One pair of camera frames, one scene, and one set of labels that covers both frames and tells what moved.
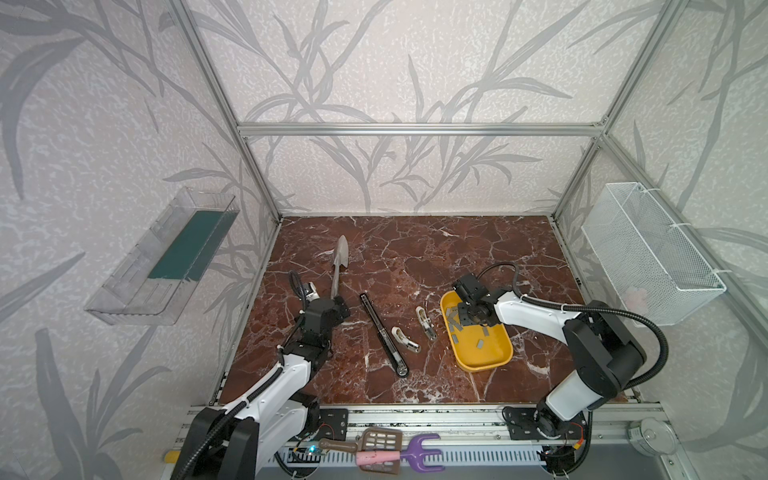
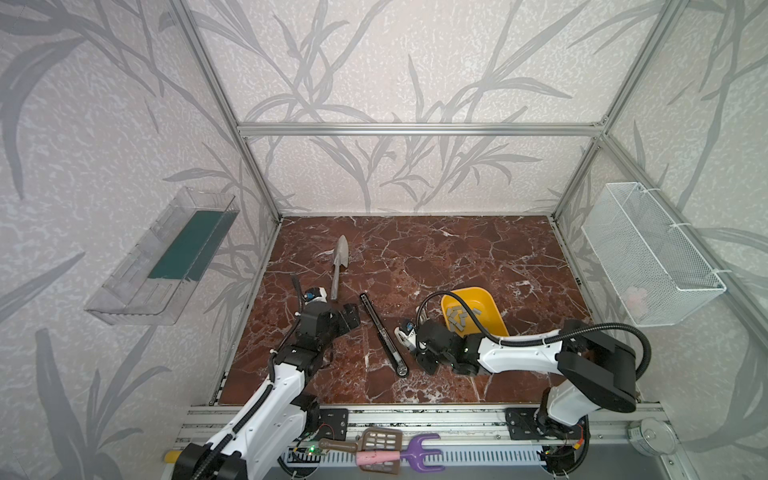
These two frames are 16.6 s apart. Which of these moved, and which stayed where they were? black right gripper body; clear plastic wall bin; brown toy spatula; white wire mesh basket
Moved: black right gripper body
Stayed: brown toy spatula; white wire mesh basket; clear plastic wall bin
